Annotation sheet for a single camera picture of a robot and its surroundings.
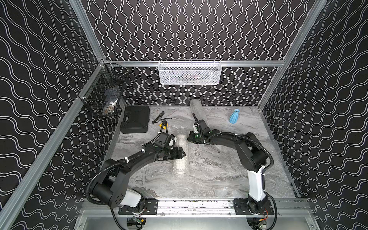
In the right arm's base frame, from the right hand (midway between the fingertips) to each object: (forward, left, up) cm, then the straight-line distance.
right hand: (187, 138), depth 98 cm
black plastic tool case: (+15, +38, +2) cm, 41 cm away
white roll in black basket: (+16, +49, +23) cm, 56 cm away
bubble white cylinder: (-23, +3, +4) cm, 23 cm away
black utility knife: (+17, +23, -1) cm, 29 cm away
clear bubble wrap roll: (+25, -7, +5) cm, 27 cm away
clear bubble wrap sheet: (-4, -58, -4) cm, 59 cm away
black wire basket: (+32, +53, +27) cm, 68 cm away
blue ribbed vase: (+16, -34, +5) cm, 38 cm away
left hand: (-14, +4, +4) cm, 15 cm away
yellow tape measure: (+10, +17, -1) cm, 20 cm away
